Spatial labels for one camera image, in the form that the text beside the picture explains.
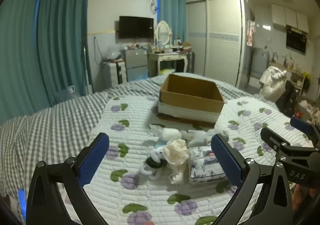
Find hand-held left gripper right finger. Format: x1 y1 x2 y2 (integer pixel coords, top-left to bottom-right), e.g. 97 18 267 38
211 133 293 225

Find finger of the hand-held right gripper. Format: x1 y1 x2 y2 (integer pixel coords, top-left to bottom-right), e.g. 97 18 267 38
290 116 320 146
260 127 320 158

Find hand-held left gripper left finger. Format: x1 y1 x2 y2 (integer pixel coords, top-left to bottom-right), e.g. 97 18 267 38
26 132 110 225

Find floral tissue pack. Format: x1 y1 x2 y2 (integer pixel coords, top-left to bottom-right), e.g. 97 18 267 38
189 146 228 185

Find cream cloth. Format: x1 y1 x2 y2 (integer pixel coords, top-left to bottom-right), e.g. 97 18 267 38
163 139 190 165

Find white knitted cloth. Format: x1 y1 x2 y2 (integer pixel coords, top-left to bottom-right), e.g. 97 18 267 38
169 162 187 185

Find light blue cloth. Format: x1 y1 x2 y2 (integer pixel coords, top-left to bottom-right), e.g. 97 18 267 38
150 140 168 156

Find brown cardboard box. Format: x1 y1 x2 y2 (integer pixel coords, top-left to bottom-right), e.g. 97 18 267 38
155 73 225 128

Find wooden kitchen shelf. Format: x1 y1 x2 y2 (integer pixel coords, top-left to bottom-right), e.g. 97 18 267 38
270 62 307 95

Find white garment on chair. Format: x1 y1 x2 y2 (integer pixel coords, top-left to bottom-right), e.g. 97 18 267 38
259 66 288 102

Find quilted floral mat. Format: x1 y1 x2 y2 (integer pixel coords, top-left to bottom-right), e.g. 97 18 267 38
64 95 318 225

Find clear water jug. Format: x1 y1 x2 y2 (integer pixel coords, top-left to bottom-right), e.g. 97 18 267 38
56 86 76 102

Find grey washing machine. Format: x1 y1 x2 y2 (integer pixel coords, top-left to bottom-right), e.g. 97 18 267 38
251 47 272 79

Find white suitcase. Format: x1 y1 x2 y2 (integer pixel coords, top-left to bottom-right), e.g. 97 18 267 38
104 61 126 89

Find black range hood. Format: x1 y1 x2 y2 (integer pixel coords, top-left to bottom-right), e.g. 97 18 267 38
286 25 308 54

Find white pole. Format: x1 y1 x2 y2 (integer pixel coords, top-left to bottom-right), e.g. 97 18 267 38
83 42 90 90

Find grey mini fridge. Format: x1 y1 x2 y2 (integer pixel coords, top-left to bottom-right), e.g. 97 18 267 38
122 48 148 83

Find dark suitcase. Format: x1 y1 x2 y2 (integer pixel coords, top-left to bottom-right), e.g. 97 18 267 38
186 51 196 74

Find clear plastic bag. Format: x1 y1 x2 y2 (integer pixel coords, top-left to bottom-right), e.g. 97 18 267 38
104 45 123 62

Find pink hanging garment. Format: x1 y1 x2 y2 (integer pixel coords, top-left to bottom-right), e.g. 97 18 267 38
246 20 257 46

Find white sliding door wardrobe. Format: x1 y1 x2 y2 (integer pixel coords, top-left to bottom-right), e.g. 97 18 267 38
186 0 247 89

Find white dressing table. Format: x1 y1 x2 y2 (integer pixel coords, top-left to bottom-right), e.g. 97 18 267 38
147 52 190 78

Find wide teal curtain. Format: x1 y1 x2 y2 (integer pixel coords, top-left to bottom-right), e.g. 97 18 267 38
0 0 42 124

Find white oval mirror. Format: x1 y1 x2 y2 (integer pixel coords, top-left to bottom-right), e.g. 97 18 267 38
154 21 173 47

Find light blue window curtain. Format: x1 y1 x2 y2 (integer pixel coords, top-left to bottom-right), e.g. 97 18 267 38
157 0 187 45

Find white wall cabinets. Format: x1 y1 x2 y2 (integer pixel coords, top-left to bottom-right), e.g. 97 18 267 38
272 3 309 33

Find black wall television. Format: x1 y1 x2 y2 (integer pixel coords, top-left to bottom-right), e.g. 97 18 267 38
119 16 154 39

